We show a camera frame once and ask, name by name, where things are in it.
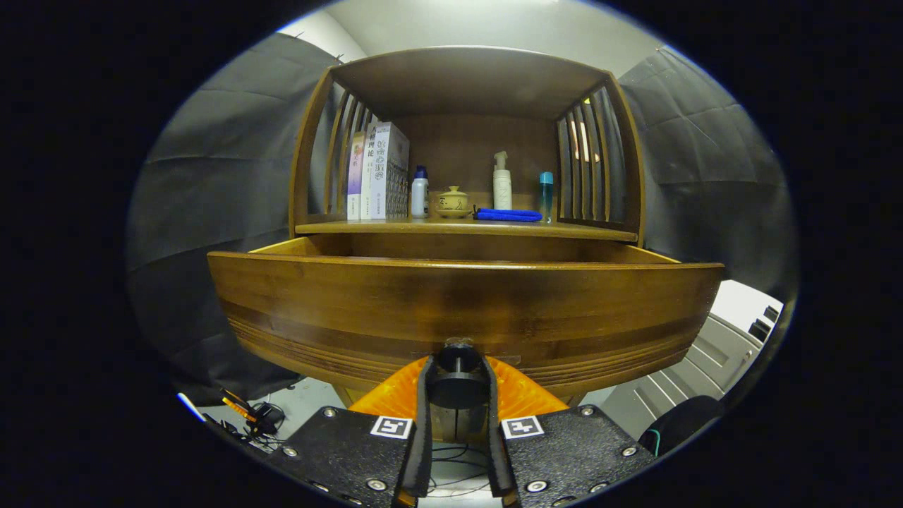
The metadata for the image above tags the white bottle with blue cap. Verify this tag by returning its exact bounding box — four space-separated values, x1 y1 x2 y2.
411 166 430 219

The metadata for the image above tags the orange and black floor tool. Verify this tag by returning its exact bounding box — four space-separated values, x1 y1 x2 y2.
220 388 286 437

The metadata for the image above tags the yellow lidded teacup with saucer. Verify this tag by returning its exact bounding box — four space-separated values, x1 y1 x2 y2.
432 186 473 219

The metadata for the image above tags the wooden countertop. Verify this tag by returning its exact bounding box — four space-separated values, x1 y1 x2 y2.
295 212 639 243

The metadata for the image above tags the white pump bottle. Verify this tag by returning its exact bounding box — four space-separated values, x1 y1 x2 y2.
492 150 514 211

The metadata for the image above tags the white side cabinet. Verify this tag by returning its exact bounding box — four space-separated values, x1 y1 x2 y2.
600 280 785 442

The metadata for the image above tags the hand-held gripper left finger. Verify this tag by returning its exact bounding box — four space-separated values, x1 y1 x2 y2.
272 356 435 508

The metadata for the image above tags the blue folded cloth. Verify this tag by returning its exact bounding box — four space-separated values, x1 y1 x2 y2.
474 207 543 223

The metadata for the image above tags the thick white patterned book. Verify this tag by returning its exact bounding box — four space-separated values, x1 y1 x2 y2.
370 121 411 220

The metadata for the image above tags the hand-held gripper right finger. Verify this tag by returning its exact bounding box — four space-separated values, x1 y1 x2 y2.
482 356 657 508

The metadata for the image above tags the dark rounded object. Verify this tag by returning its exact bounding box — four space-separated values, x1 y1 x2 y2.
638 395 727 458

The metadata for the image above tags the black drawer knob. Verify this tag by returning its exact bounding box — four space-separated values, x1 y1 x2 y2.
425 339 491 410

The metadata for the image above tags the pink and purple book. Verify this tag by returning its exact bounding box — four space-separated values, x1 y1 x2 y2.
346 132 366 221

